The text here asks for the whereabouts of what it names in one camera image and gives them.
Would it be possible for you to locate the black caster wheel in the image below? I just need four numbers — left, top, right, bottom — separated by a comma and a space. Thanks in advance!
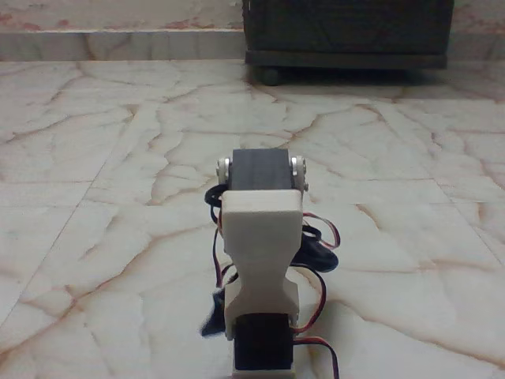
257, 66, 282, 87

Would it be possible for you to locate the dark wooden cabinet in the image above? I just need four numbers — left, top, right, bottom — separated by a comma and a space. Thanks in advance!
241, 0, 455, 71

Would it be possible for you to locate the red white black looped cable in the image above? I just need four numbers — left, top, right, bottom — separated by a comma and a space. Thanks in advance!
300, 212, 342, 253

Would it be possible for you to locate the red black servo cable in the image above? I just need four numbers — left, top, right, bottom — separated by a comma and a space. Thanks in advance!
292, 268, 341, 379

